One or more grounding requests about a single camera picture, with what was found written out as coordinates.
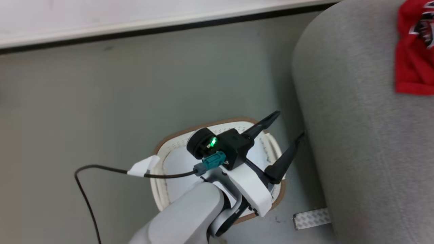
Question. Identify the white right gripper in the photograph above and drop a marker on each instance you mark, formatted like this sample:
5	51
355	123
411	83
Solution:
252	189

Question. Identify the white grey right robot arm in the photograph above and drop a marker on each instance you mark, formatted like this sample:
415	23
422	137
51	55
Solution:
190	217

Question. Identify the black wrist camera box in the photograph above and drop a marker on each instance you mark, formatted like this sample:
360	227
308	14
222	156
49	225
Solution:
234	145

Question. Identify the red printed jersey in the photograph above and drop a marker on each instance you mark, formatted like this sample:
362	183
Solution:
410	67

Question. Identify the black skirting strip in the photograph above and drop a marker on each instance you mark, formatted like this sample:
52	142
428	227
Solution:
135	33

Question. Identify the white laundry basket brown rim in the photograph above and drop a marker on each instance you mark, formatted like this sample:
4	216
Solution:
176	162

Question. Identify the grey fabric sofa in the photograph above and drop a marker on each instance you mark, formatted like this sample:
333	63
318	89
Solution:
356	135

